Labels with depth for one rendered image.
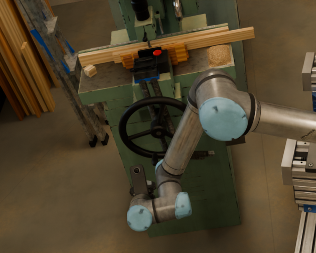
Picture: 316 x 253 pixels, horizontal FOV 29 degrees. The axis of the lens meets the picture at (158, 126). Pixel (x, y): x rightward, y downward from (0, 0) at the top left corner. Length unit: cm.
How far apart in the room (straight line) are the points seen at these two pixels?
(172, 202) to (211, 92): 40
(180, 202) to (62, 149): 180
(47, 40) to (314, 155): 159
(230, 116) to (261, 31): 254
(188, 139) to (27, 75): 206
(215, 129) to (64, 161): 197
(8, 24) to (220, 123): 222
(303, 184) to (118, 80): 79
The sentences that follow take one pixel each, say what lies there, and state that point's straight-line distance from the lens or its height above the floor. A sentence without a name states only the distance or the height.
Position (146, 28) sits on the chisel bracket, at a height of 105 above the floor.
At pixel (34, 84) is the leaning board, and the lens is 372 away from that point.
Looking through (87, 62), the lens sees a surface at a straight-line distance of 243.
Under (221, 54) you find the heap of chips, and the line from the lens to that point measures 225.
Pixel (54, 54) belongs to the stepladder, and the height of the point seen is 64.
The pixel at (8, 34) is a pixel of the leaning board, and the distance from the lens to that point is 355.
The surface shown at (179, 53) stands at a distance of 228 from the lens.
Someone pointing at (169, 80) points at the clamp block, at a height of 95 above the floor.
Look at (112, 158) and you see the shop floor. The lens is 333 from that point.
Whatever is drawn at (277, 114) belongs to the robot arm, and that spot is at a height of 115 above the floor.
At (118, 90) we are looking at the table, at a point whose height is 88.
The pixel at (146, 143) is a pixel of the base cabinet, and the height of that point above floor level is 59.
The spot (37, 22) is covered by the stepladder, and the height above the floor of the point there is 83.
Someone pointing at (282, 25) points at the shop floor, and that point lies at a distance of 407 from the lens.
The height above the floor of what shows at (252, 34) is 92.
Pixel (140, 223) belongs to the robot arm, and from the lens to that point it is 179.
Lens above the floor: 220
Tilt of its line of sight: 40 degrees down
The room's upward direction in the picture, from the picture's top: 16 degrees counter-clockwise
